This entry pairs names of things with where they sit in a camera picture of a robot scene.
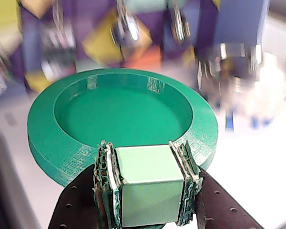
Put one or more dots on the silver toy hanging utensil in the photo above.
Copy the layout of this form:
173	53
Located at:
180	23

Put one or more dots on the blue toy kitchen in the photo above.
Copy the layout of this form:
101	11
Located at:
240	21

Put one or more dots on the silver toy pot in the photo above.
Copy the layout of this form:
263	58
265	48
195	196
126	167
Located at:
231	69

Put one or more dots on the silver toy spatula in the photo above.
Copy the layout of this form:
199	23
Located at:
58	40

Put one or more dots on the green round plastic dish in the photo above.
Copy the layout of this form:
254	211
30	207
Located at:
124	114

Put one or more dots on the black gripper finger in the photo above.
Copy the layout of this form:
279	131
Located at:
217	205
85	205

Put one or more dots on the silver toy ladle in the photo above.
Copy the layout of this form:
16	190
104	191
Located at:
128	31

